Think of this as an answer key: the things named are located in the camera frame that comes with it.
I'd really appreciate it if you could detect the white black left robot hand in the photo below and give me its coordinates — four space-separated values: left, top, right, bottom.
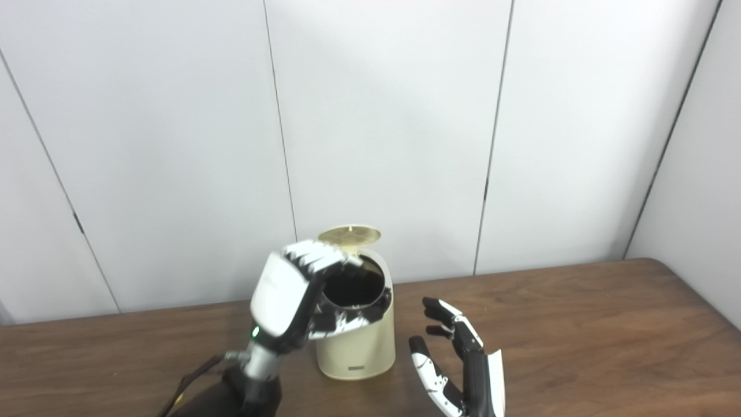
249 240 391 354

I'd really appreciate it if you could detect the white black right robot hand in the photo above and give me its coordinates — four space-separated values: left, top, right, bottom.
409 297 506 417

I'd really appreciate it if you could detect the cream round bin lid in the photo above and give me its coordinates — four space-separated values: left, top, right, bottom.
317 223 382 255

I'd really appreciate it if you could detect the cream-colored round bin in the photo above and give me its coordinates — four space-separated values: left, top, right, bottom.
314 248 397 381

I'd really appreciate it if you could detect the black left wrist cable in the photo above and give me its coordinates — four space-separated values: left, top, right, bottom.
156 354 244 417

